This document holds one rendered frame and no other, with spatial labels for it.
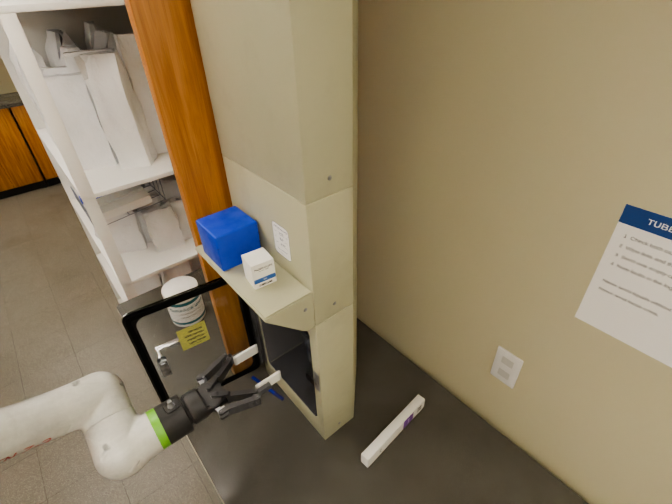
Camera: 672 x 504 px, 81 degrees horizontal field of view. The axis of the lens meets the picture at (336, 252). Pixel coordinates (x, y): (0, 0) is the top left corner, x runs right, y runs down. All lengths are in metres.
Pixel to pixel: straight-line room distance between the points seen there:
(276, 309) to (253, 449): 0.59
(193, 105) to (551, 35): 0.70
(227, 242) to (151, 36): 0.41
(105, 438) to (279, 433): 0.49
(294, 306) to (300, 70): 0.43
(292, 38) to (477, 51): 0.43
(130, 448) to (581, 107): 1.08
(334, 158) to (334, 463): 0.84
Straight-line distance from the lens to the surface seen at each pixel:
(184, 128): 0.96
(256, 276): 0.81
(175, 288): 1.59
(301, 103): 0.63
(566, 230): 0.91
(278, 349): 1.32
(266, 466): 1.24
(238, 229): 0.86
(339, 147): 0.70
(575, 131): 0.85
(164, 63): 0.92
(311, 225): 0.72
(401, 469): 1.23
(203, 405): 1.02
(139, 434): 1.00
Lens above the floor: 2.04
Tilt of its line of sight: 36 degrees down
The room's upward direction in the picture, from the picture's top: 2 degrees counter-clockwise
